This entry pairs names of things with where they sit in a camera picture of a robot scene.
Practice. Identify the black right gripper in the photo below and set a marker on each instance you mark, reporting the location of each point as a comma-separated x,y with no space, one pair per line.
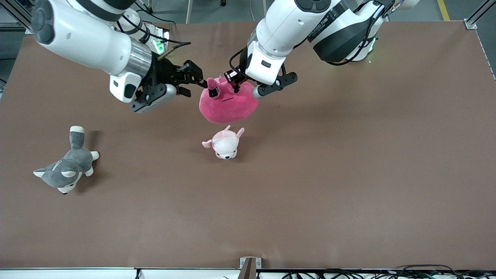
166,72

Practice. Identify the aluminium frame profile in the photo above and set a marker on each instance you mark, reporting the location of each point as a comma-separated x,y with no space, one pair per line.
474,19
17,17

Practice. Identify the light pink plush puppy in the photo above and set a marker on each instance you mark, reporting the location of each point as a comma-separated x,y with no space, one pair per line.
224,145

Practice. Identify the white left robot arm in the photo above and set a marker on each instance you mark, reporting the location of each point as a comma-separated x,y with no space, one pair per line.
283,31

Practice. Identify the hot pink round plush toy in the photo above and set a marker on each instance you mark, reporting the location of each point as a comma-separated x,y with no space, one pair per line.
226,108

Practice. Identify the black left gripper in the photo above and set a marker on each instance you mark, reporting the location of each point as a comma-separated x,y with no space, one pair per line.
233,76

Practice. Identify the white furniture leg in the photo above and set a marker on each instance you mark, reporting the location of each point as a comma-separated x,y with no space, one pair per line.
190,11
265,6

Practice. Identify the grey white husky plush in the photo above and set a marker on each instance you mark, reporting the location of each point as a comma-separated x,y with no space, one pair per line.
64,170

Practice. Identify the metal table edge bracket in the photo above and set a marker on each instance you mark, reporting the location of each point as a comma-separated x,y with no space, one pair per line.
250,267

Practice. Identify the white table edge rail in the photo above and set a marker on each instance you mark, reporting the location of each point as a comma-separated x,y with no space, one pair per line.
77,273

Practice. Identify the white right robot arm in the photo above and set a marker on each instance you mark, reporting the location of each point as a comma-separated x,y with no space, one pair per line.
85,38

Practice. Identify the brown table cover sheet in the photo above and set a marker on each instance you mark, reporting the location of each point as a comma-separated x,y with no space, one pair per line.
271,213

